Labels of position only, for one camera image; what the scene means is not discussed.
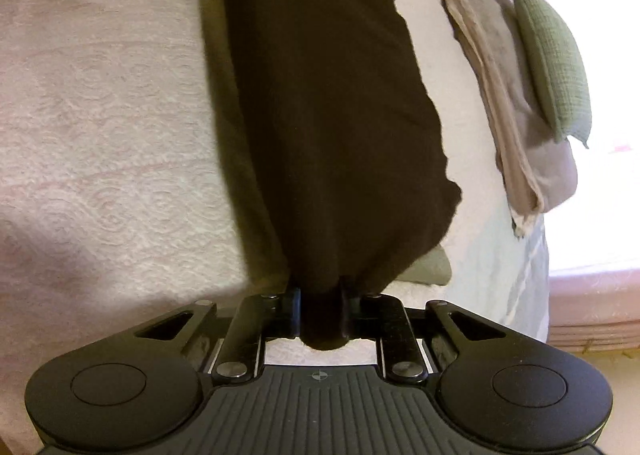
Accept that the folded beige blanket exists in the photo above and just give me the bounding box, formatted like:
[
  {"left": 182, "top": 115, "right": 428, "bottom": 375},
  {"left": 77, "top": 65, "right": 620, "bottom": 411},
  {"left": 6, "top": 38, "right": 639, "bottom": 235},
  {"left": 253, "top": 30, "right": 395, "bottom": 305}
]
[{"left": 423, "top": 0, "right": 579, "bottom": 239}]

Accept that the brown and grey lettered shirt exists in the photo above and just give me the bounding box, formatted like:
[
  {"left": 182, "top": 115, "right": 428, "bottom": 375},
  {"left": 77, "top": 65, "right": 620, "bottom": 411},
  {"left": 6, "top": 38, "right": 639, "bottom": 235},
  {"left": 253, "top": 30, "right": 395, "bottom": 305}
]
[{"left": 199, "top": 0, "right": 464, "bottom": 352}]

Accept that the green textured pillow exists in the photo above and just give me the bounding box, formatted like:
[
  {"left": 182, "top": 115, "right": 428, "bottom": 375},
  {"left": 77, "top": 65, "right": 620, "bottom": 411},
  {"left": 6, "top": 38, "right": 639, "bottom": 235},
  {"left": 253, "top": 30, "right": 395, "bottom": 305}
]
[{"left": 504, "top": 0, "right": 593, "bottom": 150}]

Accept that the white textured bedspread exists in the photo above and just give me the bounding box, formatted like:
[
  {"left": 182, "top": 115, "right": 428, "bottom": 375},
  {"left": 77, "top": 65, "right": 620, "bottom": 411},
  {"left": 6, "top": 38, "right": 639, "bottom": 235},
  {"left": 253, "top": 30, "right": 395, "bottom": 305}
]
[{"left": 0, "top": 0, "right": 506, "bottom": 455}]

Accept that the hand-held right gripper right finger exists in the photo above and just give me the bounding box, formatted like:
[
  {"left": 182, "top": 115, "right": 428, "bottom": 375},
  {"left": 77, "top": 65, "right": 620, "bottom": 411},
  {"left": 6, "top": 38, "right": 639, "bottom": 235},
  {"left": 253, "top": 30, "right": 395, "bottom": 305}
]
[{"left": 340, "top": 287, "right": 506, "bottom": 384}]

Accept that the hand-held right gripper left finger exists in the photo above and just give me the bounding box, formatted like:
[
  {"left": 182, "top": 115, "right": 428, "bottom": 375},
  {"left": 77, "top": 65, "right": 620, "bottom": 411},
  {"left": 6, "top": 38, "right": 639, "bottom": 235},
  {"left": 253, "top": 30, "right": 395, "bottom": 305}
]
[{"left": 135, "top": 287, "right": 304, "bottom": 384}]

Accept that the light blue striped bed sheet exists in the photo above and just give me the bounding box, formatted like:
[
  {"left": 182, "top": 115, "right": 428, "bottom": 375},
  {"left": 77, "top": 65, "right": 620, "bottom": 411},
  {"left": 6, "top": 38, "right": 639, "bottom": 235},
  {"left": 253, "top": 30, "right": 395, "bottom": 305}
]
[{"left": 440, "top": 145, "right": 552, "bottom": 343}]

